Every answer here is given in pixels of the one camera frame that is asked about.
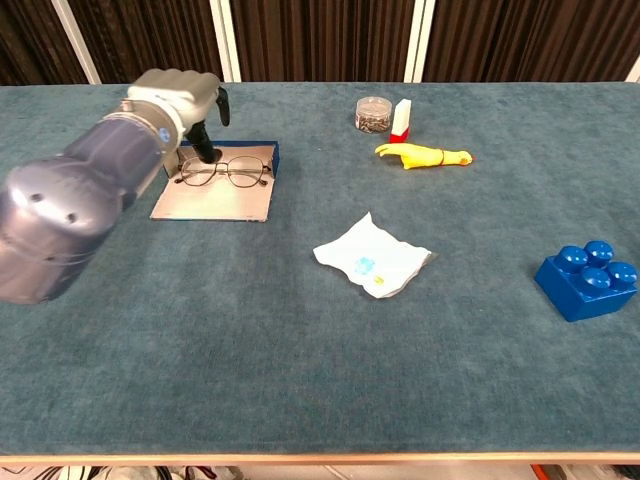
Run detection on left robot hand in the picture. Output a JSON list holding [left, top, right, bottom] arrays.
[[125, 68, 233, 164]]

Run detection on thin metal-frame eyeglasses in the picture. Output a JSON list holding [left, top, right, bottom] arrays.
[[174, 155, 273, 190]]

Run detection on blue glasses case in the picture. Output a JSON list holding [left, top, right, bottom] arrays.
[[149, 140, 281, 223]]

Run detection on dark pleated curtain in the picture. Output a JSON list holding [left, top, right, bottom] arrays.
[[0, 0, 640, 86]]

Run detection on clear round jar of clips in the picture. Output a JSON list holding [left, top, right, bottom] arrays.
[[355, 96, 394, 135]]

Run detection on white and red block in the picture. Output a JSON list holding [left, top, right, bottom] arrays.
[[389, 98, 413, 145]]

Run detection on yellow rubber chicken toy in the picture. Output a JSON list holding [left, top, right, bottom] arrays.
[[374, 142, 476, 171]]

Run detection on white plastic packet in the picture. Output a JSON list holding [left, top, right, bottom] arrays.
[[312, 211, 434, 300]]

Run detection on blue velvet table cloth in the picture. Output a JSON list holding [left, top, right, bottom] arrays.
[[0, 82, 640, 457]]

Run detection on blue toy building brick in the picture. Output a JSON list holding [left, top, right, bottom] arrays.
[[533, 240, 640, 323]]

